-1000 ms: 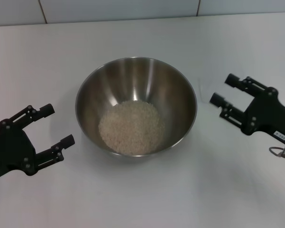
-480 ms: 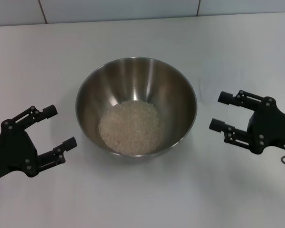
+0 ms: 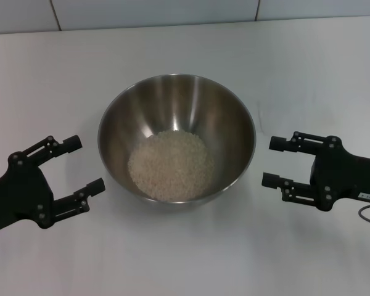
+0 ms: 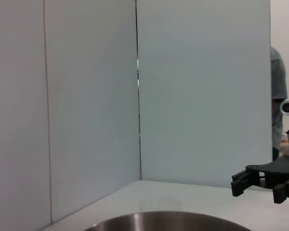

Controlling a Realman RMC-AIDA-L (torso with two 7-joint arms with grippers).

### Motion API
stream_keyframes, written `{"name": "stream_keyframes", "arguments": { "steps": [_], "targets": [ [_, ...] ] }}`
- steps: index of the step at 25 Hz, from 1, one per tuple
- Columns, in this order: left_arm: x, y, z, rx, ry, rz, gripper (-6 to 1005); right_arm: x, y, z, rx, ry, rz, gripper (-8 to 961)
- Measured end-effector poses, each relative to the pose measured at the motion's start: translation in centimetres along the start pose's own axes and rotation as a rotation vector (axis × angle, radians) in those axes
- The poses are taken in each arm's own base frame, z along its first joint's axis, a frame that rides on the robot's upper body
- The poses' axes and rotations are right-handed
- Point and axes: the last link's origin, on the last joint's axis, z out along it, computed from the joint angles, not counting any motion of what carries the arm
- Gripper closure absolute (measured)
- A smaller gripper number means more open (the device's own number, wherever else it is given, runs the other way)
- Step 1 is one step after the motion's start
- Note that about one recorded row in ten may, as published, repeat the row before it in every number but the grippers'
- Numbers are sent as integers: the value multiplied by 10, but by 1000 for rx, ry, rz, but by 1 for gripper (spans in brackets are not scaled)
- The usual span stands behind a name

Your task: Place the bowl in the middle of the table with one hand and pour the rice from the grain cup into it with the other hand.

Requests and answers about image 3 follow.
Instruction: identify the stainless steel mixing bowl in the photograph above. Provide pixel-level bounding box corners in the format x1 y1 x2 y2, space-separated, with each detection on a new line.
97 73 257 204

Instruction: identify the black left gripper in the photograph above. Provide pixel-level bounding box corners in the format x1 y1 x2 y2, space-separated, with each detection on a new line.
0 134 106 230

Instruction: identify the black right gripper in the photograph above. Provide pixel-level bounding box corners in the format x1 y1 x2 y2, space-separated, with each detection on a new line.
261 131 370 213

